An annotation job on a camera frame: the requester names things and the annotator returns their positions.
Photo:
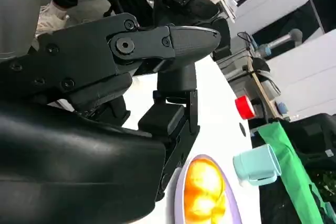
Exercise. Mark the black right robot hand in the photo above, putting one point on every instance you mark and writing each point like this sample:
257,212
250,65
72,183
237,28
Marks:
65,155

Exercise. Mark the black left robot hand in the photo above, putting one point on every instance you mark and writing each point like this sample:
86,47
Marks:
204,16

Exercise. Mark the orange white toy bread roll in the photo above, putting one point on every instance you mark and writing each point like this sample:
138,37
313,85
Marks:
204,190

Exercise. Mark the red round button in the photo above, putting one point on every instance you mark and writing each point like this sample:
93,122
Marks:
245,107

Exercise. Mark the lilac plate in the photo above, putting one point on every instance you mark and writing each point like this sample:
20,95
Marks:
179,203

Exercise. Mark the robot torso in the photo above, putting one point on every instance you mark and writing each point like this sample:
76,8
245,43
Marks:
15,11

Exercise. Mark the pale green mug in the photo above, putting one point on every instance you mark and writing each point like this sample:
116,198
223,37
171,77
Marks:
252,163

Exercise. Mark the green cloth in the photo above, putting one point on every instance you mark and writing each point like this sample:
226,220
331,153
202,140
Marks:
286,155

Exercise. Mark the black crate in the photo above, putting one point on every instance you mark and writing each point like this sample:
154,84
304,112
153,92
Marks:
315,134

